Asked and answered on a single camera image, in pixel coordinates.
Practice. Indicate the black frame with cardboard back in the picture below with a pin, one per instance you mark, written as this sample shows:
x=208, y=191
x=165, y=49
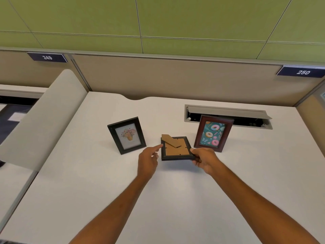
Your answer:
x=177, y=149

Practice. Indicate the beige desk divider panel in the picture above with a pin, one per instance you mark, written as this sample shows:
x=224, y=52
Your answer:
x=43, y=119

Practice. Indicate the person's left hand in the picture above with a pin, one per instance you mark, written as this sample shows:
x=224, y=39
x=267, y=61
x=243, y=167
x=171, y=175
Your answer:
x=147, y=162

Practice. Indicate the black frame with flower picture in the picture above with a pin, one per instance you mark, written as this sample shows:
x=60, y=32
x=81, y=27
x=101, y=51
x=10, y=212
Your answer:
x=128, y=135

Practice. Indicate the person's right forearm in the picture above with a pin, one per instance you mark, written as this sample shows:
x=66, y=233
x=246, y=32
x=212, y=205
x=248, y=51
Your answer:
x=259, y=205

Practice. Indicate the person's right hand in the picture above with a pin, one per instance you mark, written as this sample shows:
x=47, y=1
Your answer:
x=206, y=160

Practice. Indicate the person's left thumb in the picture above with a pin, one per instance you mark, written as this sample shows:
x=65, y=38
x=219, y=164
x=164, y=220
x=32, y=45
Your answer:
x=154, y=156

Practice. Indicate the brown frame with donut picture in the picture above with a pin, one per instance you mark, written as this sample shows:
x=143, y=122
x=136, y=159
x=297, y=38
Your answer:
x=213, y=133

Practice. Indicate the person's left forearm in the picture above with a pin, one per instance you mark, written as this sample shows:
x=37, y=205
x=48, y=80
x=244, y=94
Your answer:
x=111, y=213

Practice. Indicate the dark blue number plate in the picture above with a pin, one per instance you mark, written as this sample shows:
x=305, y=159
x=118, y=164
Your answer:
x=47, y=57
x=302, y=71

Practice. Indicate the person's right thumb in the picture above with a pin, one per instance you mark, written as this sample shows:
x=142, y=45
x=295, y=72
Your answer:
x=195, y=151

